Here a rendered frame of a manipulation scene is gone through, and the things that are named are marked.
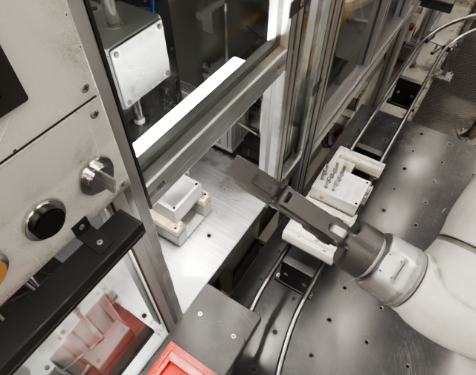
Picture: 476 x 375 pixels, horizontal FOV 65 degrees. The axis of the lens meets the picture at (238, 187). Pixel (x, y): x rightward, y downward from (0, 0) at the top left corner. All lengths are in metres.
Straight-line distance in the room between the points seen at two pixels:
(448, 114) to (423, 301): 2.47
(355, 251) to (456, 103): 2.61
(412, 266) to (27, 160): 0.45
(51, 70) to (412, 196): 1.24
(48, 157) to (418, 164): 1.33
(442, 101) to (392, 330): 2.17
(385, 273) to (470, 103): 2.65
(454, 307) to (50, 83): 0.50
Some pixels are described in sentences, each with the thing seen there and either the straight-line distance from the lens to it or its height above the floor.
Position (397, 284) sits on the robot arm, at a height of 1.24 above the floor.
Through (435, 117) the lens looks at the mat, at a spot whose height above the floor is 0.01.
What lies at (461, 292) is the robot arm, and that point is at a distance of 0.56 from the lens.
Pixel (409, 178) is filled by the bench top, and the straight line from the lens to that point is 1.45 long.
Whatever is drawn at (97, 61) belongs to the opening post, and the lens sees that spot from 0.35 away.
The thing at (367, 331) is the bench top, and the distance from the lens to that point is 1.12.
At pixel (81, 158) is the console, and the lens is 0.36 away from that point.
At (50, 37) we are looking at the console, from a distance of 0.31.
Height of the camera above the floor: 1.69
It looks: 51 degrees down
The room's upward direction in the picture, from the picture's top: straight up
